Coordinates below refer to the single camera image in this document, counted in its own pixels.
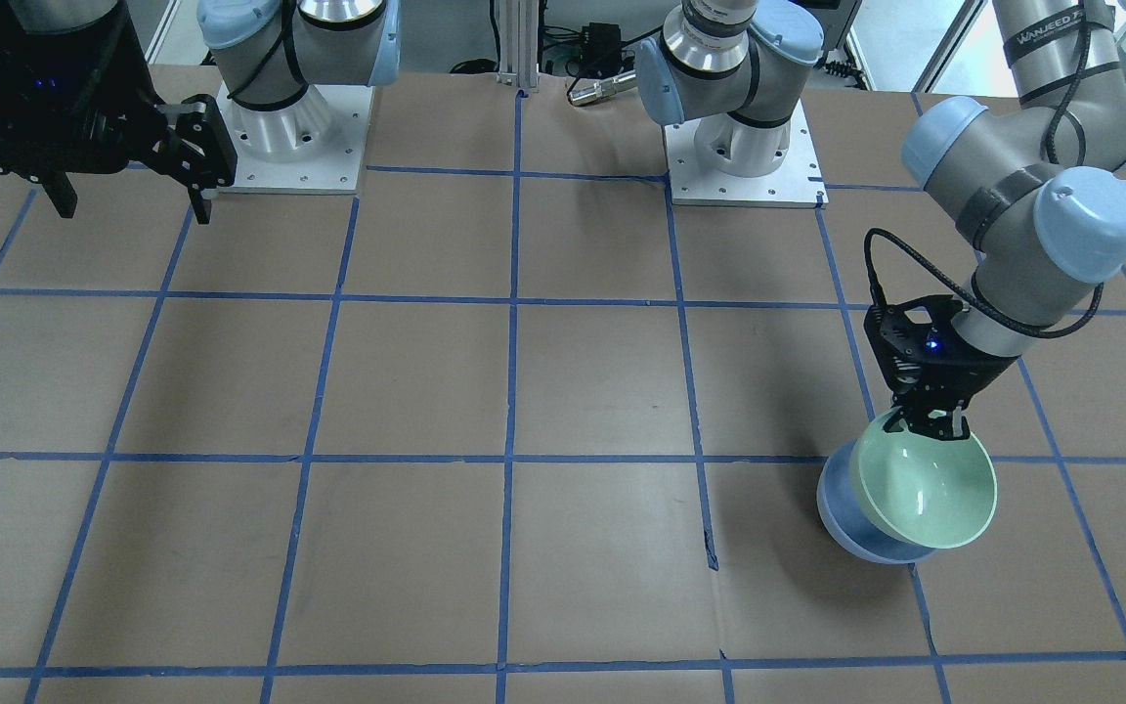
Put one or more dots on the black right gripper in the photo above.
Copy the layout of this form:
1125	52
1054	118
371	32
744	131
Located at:
194	140

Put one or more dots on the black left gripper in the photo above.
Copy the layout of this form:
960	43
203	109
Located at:
975	371

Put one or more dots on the green bowl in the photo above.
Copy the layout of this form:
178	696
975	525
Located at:
937	494

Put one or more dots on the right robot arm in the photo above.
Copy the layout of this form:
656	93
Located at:
269	53

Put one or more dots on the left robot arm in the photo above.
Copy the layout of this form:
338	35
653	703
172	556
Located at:
1036	191

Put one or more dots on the blue bowl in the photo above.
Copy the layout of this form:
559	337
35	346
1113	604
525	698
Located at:
846	523

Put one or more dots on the brown paper table cover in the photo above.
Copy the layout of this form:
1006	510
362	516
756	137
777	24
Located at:
509	426

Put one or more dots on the black power brick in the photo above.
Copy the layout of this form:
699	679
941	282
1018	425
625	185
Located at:
601	45

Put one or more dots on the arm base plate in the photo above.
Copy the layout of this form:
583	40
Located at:
716	161
315	147

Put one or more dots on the aluminium frame post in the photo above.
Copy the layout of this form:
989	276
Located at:
518	43

